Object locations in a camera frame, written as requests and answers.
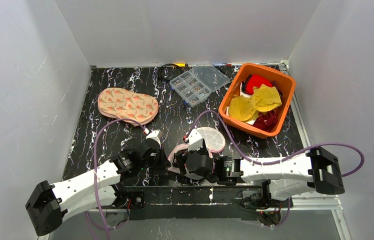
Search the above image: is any white round mesh laundry bag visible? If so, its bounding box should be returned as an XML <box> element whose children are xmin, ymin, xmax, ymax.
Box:
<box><xmin>167</xmin><ymin>126</ymin><xmax>226</xmax><ymax>173</ymax></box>

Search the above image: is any floral mesh laundry bag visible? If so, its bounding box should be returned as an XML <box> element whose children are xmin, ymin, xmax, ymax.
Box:
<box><xmin>98</xmin><ymin>87</ymin><xmax>159</xmax><ymax>126</ymax></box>

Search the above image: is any yellow bra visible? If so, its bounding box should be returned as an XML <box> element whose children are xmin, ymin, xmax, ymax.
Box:
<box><xmin>229</xmin><ymin>85</ymin><xmax>282</xmax><ymax>122</ymax></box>

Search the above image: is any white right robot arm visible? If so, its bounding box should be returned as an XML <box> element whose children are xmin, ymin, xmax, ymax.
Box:
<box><xmin>168</xmin><ymin>146</ymin><xmax>345</xmax><ymax>201</ymax></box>

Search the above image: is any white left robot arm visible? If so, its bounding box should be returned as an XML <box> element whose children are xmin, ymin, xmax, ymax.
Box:
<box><xmin>25</xmin><ymin>139</ymin><xmax>162</xmax><ymax>237</ymax></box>

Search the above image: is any red bra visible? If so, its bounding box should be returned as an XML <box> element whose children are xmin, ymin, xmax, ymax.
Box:
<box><xmin>241</xmin><ymin>74</ymin><xmax>273</xmax><ymax>95</ymax></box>

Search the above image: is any clear plastic screw organizer box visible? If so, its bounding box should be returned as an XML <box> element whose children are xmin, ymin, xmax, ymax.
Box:
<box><xmin>169</xmin><ymin>65</ymin><xmax>232</xmax><ymax>108</ymax></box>

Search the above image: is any dark red lace garment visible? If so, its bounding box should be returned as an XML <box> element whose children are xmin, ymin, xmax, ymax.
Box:
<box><xmin>253</xmin><ymin>110</ymin><xmax>278</xmax><ymax>132</ymax></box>

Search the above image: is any orange plastic bin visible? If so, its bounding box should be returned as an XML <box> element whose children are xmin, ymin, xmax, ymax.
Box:
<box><xmin>218</xmin><ymin>63</ymin><xmax>296</xmax><ymax>139</ymax></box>

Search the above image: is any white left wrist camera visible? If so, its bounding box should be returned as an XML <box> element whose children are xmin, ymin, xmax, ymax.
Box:
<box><xmin>143</xmin><ymin>130</ymin><xmax>162</xmax><ymax>150</ymax></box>

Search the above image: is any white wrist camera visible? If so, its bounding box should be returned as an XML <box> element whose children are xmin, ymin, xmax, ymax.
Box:
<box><xmin>143</xmin><ymin>130</ymin><xmax>162</xmax><ymax>150</ymax></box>
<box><xmin>184</xmin><ymin>128</ymin><xmax>204</xmax><ymax>152</ymax></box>

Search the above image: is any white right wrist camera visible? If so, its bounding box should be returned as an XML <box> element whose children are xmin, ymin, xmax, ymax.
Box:
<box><xmin>184</xmin><ymin>128</ymin><xmax>204</xmax><ymax>152</ymax></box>

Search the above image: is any black coiled cable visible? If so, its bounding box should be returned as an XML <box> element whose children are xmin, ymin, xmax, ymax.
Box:
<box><xmin>157</xmin><ymin>63</ymin><xmax>185</xmax><ymax>83</ymax></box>

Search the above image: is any aluminium table frame rail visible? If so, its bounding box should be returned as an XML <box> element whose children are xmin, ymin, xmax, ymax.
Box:
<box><xmin>279</xmin><ymin>59</ymin><xmax>353</xmax><ymax>240</ymax></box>

